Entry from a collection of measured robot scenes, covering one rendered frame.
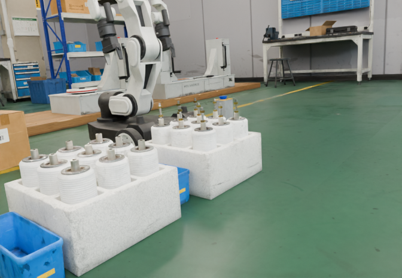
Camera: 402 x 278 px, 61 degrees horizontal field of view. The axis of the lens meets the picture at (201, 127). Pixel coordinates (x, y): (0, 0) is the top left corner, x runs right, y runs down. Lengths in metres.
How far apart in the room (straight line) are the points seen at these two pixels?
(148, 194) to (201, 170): 0.30
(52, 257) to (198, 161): 0.61
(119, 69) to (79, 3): 3.08
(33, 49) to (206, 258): 7.08
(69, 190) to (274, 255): 0.57
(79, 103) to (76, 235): 2.51
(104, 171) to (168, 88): 3.16
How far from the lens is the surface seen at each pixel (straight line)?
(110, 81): 3.77
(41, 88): 5.86
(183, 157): 1.33
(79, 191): 0.95
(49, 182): 1.06
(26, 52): 7.70
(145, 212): 1.07
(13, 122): 2.17
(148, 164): 1.08
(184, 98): 4.21
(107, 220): 0.98
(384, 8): 6.26
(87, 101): 3.42
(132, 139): 1.73
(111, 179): 1.01
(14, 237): 1.19
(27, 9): 7.86
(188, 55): 8.08
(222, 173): 1.33
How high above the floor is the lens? 0.52
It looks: 11 degrees down
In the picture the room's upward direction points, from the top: 4 degrees counter-clockwise
